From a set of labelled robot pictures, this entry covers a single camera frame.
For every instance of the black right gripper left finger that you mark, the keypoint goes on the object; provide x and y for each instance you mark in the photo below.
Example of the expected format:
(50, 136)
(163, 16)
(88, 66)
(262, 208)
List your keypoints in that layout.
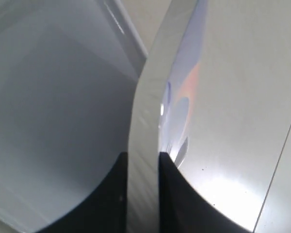
(104, 210)

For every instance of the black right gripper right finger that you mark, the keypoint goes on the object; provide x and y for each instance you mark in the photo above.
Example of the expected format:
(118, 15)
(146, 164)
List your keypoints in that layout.
(182, 209)

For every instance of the blue moon cover book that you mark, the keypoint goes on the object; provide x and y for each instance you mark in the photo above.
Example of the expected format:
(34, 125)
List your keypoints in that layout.
(215, 94)

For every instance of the white plastic tray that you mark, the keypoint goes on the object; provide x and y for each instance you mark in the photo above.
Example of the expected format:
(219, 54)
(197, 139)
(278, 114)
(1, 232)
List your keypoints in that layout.
(68, 74)

